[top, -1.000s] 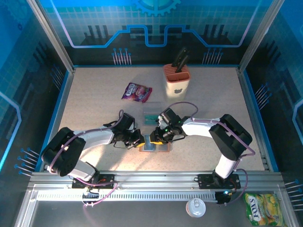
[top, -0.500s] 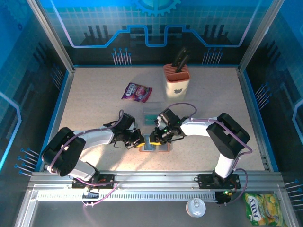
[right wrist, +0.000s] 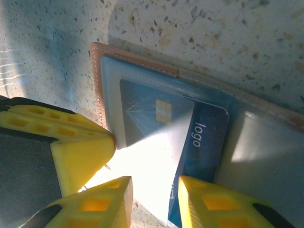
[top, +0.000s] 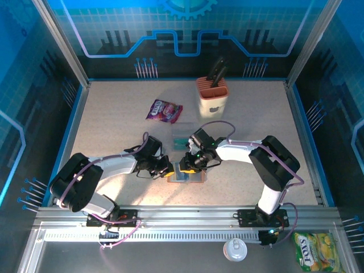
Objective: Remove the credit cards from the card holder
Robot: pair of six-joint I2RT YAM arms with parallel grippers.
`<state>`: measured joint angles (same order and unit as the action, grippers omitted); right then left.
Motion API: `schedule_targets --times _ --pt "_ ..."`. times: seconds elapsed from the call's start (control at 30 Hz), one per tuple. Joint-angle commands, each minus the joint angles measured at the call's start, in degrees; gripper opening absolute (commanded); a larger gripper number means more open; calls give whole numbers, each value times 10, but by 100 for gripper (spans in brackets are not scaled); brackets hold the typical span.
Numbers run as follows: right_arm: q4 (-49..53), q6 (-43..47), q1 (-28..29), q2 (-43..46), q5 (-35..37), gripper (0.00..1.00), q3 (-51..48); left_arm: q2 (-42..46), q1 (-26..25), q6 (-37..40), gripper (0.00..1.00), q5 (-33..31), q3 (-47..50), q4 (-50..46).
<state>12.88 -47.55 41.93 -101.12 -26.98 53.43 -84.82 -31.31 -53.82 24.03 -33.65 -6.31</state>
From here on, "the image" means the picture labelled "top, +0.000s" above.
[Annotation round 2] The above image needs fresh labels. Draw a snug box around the tan leather card holder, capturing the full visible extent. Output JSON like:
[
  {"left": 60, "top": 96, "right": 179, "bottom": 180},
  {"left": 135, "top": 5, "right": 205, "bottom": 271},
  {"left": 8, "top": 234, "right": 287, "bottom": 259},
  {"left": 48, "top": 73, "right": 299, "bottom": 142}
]
[{"left": 167, "top": 161, "right": 206, "bottom": 184}]

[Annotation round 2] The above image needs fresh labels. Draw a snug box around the clear acrylic box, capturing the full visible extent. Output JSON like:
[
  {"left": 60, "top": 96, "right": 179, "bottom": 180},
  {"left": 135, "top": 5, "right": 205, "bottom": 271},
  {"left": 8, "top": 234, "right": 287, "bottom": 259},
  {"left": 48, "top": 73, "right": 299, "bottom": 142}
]
[{"left": 171, "top": 122, "right": 197, "bottom": 151}]

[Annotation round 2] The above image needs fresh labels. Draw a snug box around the cream knife block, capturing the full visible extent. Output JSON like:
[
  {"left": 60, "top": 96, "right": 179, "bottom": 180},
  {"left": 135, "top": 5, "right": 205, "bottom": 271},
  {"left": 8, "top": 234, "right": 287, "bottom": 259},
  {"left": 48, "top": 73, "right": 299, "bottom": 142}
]
[{"left": 195, "top": 76, "right": 230, "bottom": 120}]

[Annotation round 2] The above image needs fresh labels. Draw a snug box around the purple Fox's candy bag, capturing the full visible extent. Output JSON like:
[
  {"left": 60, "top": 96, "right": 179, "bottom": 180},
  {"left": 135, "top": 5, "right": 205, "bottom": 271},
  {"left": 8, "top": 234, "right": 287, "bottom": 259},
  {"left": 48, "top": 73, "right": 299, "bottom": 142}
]
[{"left": 145, "top": 98, "right": 184, "bottom": 125}]

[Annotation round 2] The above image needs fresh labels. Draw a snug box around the white can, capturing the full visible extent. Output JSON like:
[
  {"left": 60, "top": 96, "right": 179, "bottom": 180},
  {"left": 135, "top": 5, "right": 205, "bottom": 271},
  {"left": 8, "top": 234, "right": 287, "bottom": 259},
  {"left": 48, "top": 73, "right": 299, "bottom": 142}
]
[{"left": 223, "top": 238, "right": 248, "bottom": 262}]

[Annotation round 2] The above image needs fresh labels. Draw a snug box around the black electronics box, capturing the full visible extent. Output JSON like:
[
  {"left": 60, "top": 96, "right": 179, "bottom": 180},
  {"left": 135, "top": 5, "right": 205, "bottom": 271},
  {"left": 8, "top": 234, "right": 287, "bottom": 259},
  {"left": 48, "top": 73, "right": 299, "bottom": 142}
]
[{"left": 258, "top": 229, "right": 281, "bottom": 247}]

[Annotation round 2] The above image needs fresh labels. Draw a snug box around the green Fox's candy bag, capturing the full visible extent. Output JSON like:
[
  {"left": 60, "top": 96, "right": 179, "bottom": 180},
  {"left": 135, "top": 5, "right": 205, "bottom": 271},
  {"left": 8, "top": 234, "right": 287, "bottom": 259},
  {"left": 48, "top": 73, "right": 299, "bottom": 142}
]
[{"left": 292, "top": 231, "right": 342, "bottom": 273}]

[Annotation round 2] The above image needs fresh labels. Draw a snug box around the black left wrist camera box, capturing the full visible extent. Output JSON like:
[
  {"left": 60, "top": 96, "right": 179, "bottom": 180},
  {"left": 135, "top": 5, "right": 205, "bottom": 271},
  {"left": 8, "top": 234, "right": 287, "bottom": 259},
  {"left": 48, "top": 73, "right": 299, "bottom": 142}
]
[{"left": 143, "top": 135, "right": 163, "bottom": 157}]

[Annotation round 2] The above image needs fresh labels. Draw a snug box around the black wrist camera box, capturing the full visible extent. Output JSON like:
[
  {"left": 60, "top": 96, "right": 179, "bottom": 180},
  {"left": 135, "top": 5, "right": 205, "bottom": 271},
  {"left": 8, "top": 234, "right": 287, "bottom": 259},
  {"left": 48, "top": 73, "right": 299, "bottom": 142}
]
[
  {"left": 189, "top": 128, "right": 216, "bottom": 151},
  {"left": 143, "top": 135, "right": 163, "bottom": 157}
]

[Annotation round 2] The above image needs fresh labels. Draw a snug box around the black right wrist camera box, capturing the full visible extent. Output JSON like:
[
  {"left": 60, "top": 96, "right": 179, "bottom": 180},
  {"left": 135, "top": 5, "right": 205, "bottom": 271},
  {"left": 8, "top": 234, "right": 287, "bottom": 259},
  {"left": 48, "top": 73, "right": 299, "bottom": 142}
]
[{"left": 189, "top": 128, "right": 216, "bottom": 151}]

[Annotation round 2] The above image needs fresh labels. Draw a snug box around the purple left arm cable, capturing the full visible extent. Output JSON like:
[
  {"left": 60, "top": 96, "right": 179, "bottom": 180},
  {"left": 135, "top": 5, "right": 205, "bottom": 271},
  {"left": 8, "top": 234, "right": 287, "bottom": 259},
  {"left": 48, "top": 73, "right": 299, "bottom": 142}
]
[{"left": 49, "top": 131, "right": 150, "bottom": 251}]

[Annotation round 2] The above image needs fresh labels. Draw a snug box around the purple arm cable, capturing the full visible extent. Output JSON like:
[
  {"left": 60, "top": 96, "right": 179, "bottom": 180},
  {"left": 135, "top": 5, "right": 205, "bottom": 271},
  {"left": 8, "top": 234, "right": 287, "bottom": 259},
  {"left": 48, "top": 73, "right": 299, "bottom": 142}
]
[
  {"left": 195, "top": 121, "right": 304, "bottom": 247},
  {"left": 49, "top": 131, "right": 150, "bottom": 251}
]

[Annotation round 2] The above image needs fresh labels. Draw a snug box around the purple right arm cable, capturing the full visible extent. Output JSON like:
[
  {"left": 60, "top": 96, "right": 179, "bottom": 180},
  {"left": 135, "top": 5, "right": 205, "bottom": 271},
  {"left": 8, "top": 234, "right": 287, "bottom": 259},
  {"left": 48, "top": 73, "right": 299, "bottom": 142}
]
[{"left": 195, "top": 121, "right": 304, "bottom": 247}]

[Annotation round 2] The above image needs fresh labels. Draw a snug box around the aluminium front rail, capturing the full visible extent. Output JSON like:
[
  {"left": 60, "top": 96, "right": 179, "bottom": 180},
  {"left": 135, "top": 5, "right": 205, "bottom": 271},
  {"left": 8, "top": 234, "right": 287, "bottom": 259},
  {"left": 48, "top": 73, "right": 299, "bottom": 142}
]
[{"left": 34, "top": 204, "right": 342, "bottom": 228}]

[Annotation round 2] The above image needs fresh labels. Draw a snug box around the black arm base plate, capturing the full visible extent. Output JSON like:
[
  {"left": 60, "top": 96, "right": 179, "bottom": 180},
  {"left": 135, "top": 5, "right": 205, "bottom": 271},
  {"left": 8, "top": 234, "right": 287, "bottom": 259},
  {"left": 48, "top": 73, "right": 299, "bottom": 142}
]
[
  {"left": 237, "top": 208, "right": 290, "bottom": 228},
  {"left": 86, "top": 209, "right": 143, "bottom": 228}
]

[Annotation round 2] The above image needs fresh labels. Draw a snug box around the white slotted cable duct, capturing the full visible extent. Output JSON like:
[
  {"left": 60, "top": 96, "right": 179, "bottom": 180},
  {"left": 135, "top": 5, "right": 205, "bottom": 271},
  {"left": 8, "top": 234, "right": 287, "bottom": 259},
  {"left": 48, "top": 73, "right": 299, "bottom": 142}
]
[{"left": 44, "top": 230, "right": 261, "bottom": 243}]

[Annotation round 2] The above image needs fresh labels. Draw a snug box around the aluminium side rail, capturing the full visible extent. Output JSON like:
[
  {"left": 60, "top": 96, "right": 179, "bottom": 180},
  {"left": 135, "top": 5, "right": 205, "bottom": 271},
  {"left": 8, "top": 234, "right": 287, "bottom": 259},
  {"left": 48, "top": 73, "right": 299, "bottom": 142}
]
[
  {"left": 284, "top": 81, "right": 325, "bottom": 206},
  {"left": 42, "top": 81, "right": 92, "bottom": 207}
]

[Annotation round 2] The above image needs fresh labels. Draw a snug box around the black handled knife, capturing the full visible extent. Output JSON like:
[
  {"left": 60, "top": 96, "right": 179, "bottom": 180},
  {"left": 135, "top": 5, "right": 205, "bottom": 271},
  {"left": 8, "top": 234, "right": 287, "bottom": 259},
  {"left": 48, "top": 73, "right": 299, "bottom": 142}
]
[
  {"left": 210, "top": 66, "right": 228, "bottom": 88},
  {"left": 206, "top": 56, "right": 225, "bottom": 82}
]

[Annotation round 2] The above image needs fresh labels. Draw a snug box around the aluminium frame post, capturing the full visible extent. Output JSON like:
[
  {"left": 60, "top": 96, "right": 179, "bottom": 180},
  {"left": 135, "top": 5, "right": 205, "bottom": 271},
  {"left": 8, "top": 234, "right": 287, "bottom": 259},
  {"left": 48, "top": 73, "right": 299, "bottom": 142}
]
[
  {"left": 286, "top": 0, "right": 342, "bottom": 86},
  {"left": 32, "top": 0, "right": 92, "bottom": 88}
]

